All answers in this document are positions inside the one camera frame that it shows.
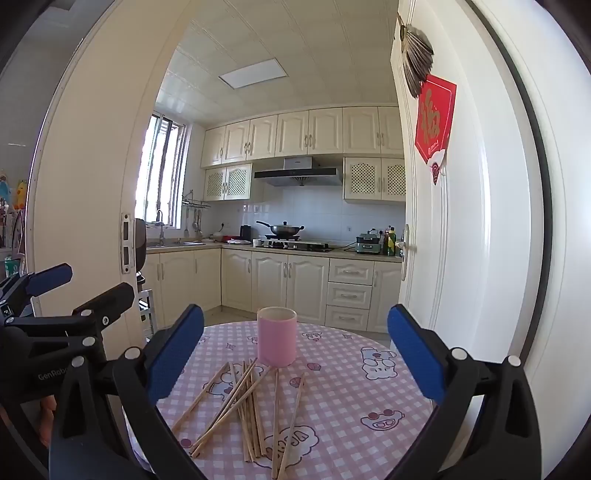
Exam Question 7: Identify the black air fryer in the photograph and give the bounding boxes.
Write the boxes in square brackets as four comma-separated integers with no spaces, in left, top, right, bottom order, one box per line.
[134,218,147,275]

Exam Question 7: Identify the brown fan decoration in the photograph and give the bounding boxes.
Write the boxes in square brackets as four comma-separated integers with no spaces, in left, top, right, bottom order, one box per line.
[397,14,435,99]

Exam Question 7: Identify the gas stove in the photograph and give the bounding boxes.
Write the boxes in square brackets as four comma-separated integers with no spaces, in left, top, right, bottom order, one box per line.
[255,237,334,253]

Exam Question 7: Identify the red paper door poster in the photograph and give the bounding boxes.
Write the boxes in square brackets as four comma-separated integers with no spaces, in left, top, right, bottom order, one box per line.
[414,74,458,185]

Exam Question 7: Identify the kitchen window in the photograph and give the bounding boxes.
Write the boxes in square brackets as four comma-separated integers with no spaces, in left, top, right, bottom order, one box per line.
[135,113,190,229]

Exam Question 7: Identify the pink cup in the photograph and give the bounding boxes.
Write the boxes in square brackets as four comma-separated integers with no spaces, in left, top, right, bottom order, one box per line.
[257,306,297,368]

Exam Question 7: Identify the ceiling light panel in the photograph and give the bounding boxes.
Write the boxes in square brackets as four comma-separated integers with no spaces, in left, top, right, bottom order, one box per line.
[218,58,288,88]

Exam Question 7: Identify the person's left hand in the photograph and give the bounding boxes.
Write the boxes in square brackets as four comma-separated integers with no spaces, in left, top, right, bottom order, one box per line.
[38,396,59,448]

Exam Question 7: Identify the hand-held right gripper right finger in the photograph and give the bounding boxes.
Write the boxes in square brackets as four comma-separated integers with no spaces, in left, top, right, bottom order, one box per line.
[387,304,542,480]

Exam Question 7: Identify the cream lattice wall cabinet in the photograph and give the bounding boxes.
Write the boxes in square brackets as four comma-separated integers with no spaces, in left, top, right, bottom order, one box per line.
[343,157,407,201]
[204,163,253,201]

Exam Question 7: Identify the metal door strike plate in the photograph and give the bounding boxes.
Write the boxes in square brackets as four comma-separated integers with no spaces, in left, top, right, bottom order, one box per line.
[121,212,132,274]

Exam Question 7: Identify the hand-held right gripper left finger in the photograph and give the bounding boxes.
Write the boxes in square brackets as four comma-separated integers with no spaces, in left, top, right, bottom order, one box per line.
[48,304,205,480]

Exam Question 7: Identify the cream upper kitchen cabinets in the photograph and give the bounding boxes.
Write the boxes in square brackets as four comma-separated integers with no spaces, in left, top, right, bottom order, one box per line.
[201,106,406,168]

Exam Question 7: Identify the steel range hood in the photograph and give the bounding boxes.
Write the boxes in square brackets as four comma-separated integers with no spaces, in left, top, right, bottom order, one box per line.
[253,156,343,188]

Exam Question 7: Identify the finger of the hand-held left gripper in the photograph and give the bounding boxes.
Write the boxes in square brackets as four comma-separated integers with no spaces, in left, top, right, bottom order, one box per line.
[4,282,136,365]
[0,263,74,319]

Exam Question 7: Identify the metal door handle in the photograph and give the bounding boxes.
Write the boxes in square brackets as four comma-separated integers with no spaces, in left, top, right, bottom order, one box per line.
[398,224,419,282]

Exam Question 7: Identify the pink checked tablecloth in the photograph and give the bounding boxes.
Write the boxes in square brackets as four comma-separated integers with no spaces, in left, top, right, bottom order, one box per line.
[124,320,437,480]

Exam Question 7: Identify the cream lower kitchen cabinets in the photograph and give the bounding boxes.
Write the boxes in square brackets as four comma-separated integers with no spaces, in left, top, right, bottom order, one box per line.
[139,247,403,333]

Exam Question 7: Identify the bunch of wooden chopsticks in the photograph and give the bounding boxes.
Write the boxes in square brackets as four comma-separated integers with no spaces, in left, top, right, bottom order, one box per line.
[172,357,307,480]

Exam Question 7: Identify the cream kitchen cabinets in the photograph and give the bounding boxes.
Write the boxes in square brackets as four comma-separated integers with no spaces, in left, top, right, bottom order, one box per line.
[201,106,406,168]
[139,247,403,333]

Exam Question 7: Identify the metal storage rack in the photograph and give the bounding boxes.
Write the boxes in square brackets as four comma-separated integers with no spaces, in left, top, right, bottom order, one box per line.
[137,272,155,337]

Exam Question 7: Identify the green countertop appliance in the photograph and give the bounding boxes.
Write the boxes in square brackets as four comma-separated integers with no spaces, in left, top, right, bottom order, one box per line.
[355,229,384,256]

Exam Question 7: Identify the hanging utensil rack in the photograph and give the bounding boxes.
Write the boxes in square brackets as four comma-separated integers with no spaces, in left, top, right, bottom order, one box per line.
[181,189,211,234]

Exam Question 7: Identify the black wok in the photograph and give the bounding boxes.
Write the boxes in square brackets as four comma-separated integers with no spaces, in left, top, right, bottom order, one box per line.
[256,220,305,240]

